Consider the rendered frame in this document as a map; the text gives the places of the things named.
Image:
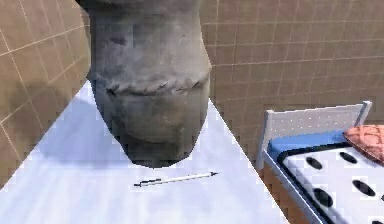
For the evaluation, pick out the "grey stone vase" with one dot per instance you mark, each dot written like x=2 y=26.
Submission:
x=150 y=83

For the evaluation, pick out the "white pen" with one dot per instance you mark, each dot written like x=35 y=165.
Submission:
x=173 y=180

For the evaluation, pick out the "white table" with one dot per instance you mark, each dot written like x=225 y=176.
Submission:
x=83 y=186

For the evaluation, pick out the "white bed with spotted blanket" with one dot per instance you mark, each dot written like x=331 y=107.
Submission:
x=326 y=173

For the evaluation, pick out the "orange patterned pillow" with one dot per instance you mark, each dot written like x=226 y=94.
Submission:
x=368 y=140

